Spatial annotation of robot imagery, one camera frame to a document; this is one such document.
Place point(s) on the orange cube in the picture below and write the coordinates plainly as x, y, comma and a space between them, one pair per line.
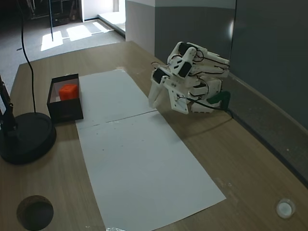
69, 92

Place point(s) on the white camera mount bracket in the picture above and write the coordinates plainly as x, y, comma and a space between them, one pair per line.
180, 99

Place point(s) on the green table clamp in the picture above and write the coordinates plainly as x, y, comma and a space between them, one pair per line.
220, 97

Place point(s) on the black round stand base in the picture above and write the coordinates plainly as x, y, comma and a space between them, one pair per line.
29, 139

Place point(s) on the small white round cap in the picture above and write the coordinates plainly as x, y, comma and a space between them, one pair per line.
285, 208

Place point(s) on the white paper sheet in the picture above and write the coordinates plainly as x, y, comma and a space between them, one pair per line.
113, 96
144, 173

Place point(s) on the thin dark metal pole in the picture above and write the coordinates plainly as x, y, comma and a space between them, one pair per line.
51, 19

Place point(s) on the dark brown open box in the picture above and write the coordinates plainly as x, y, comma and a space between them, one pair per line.
66, 110

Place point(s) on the black stand pole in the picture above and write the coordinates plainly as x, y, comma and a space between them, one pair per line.
8, 113

